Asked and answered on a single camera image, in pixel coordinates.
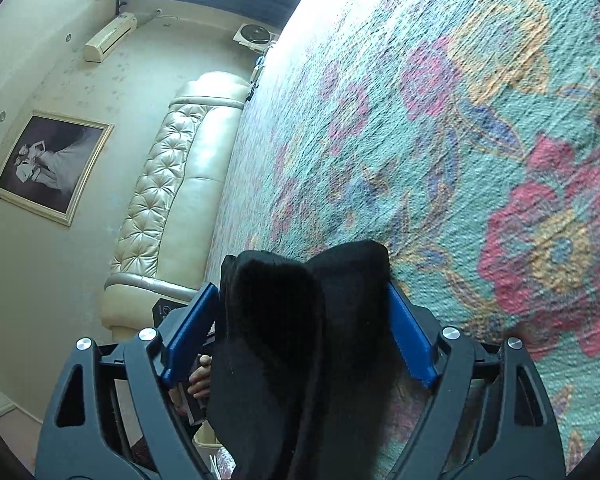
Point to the framed black and white picture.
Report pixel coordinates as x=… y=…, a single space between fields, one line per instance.
x=50 y=165

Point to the floral bedspread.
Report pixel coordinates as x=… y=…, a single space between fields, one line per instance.
x=430 y=135

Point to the beige tufted leather headboard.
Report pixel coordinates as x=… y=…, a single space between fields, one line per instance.
x=180 y=185

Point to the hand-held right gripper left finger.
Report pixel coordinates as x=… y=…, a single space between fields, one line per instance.
x=190 y=325

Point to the wall air conditioner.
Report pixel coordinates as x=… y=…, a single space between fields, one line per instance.
x=110 y=37

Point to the black studded pants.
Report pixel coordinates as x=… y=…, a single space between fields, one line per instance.
x=290 y=335

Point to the white fan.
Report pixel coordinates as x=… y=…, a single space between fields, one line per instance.
x=255 y=35

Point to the pink patterned cloth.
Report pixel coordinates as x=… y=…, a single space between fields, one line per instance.
x=225 y=464

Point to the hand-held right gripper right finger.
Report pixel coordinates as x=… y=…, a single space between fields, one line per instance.
x=410 y=330

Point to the person's left hand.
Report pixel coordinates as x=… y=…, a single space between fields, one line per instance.
x=200 y=375

